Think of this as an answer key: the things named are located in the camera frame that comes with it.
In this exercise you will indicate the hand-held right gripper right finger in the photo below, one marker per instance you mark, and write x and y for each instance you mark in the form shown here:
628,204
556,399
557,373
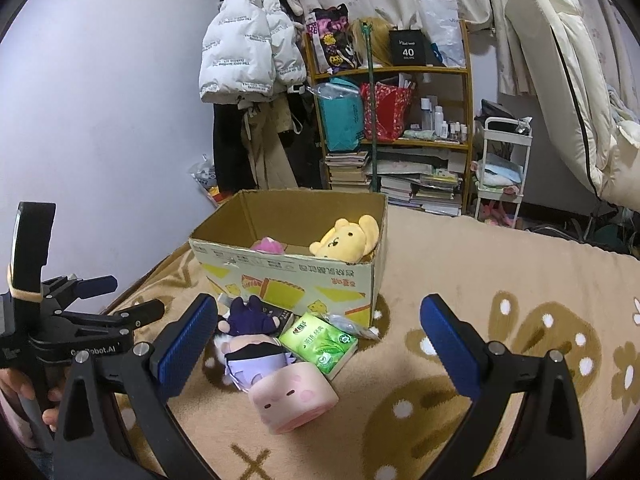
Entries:
450,347

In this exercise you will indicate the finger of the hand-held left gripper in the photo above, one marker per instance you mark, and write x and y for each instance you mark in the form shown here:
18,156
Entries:
125,316
97,286

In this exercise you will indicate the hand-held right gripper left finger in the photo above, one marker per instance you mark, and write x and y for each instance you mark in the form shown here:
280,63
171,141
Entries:
186,340

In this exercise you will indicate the purple doll plush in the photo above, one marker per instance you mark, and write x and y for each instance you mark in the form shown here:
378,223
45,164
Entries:
250,321

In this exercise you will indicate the small black box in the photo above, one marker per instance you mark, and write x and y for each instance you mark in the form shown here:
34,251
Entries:
283,317

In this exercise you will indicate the printed cardboard box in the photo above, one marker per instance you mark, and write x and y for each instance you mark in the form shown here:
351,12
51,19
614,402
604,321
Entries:
300,280

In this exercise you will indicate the green tissue pack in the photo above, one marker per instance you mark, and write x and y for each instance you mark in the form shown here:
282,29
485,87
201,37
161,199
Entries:
315,342

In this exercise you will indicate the person's left hand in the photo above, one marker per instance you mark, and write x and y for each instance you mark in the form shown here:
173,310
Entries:
15,385

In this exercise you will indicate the beige flower printed blanket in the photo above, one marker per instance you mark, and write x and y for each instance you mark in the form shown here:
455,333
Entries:
500,280

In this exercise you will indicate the clear plastic wrapper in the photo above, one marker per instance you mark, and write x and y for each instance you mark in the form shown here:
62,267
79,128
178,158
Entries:
350,327

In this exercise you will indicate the small pink plush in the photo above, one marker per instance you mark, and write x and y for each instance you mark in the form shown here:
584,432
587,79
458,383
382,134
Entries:
267,246

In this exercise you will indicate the printed plastic bag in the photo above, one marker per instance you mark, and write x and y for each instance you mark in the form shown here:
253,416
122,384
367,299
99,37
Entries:
205,177

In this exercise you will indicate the yellow bear plush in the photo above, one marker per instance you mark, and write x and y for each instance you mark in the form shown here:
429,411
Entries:
340,241

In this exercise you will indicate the large pile of books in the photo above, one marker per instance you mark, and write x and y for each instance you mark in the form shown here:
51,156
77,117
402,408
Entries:
425,190

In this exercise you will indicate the light blue cloth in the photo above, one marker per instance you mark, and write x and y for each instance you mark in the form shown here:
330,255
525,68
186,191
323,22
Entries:
500,175

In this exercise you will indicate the black hanging coat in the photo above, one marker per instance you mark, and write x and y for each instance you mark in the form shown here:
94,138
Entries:
227,150

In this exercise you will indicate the white trolley cart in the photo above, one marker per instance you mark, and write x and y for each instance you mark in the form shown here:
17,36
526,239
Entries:
525,160

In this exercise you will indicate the small stack of books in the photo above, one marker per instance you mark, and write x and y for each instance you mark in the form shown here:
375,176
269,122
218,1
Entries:
347,170

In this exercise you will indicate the beige hanging garment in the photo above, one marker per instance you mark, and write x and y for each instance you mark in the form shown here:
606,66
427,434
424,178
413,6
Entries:
265,145

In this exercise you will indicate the black hanging garment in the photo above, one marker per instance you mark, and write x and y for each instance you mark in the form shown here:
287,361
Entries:
307,150

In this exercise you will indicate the row of cosmetic bottles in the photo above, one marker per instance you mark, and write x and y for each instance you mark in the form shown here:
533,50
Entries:
442,120

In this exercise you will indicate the green pole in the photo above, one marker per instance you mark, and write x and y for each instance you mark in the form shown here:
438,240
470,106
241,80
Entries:
373,125

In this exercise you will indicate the red patterned bag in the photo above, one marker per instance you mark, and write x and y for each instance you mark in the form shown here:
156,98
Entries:
387,112

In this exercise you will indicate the teal bag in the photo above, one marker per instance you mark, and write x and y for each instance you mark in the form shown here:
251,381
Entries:
340,120

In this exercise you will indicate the white folded quilt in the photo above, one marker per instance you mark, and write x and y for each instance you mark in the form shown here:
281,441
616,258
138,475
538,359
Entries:
565,85

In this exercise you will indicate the white puffer jacket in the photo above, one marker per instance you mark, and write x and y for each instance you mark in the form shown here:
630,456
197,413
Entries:
240,35

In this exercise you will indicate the black square box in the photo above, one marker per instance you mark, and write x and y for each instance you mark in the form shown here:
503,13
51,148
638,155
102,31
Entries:
409,49

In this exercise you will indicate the blond wig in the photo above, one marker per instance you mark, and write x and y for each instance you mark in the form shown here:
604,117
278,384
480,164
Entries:
385,42

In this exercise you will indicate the clear plastic bag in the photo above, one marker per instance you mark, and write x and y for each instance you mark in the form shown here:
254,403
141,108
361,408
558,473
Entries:
442,30

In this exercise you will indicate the black cartoon printed bag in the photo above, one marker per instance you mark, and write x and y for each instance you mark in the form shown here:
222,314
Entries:
332,35

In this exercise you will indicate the yellow frame shelf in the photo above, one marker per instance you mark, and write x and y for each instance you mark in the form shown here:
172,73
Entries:
468,110

